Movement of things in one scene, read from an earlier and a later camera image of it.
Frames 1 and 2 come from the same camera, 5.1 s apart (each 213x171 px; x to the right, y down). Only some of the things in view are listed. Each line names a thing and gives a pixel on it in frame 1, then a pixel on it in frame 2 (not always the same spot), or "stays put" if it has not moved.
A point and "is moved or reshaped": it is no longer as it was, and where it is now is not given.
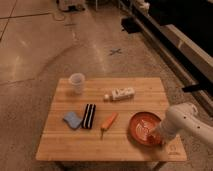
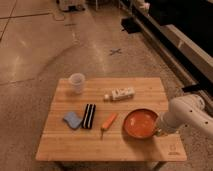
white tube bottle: x=120 y=94 stays put
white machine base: x=71 y=5 stays put
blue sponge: x=72 y=119 stays put
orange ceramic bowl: x=141 y=126 is moved or reshaped
